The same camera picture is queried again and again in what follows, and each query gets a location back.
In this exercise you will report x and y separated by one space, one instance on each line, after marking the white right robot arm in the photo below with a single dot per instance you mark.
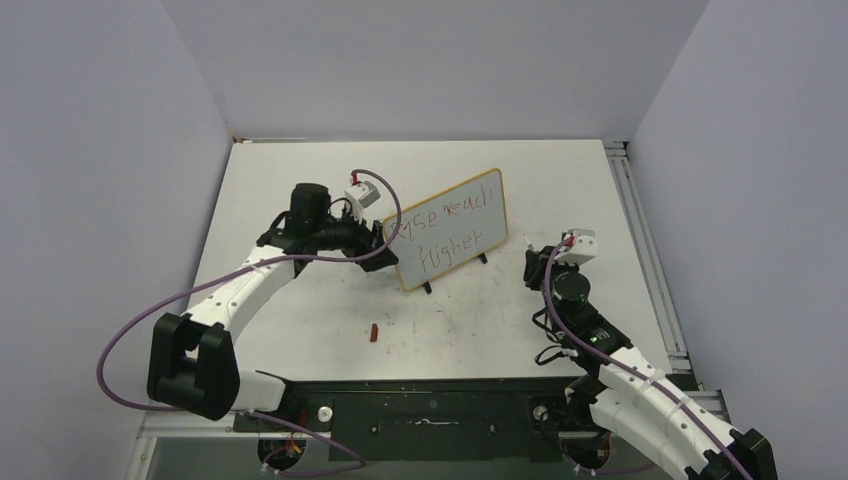
623 393

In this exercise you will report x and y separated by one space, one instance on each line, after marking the yellow framed whiteboard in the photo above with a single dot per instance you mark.
445 231

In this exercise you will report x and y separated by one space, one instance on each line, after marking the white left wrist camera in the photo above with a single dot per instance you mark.
360 196

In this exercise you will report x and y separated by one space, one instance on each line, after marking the aluminium front frame rail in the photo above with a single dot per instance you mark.
182 425

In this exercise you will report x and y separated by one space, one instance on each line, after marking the aluminium right side rail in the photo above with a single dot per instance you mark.
657 285

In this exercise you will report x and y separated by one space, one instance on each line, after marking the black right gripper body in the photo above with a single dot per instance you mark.
557 266

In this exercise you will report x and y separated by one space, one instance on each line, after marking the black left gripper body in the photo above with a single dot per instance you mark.
345 234

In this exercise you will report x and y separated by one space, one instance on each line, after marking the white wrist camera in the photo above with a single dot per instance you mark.
360 196
581 247

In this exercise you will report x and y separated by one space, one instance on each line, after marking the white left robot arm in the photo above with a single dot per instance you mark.
193 364

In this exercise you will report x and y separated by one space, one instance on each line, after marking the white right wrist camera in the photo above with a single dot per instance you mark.
581 247

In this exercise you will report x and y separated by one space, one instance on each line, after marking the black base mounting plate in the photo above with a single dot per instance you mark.
444 420

